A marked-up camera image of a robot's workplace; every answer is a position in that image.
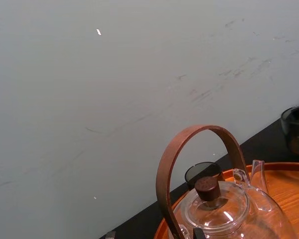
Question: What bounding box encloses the glass lid with dark knob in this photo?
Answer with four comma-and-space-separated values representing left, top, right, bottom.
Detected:
180, 176, 251, 233

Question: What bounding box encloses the smoked glass pitcher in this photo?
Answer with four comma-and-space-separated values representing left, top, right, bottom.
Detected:
281, 97, 299, 157

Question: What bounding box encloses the small smoked glass cup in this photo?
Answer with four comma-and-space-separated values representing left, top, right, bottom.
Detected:
184, 161, 224, 191

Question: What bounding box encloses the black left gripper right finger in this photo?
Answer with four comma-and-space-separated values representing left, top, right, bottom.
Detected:
192, 227, 204, 239

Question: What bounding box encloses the glass teapot with brown handle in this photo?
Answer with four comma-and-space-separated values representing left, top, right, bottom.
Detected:
156, 124, 299, 239

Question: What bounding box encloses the round orange wooden tray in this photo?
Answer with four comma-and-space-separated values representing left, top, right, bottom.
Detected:
153, 161, 299, 239

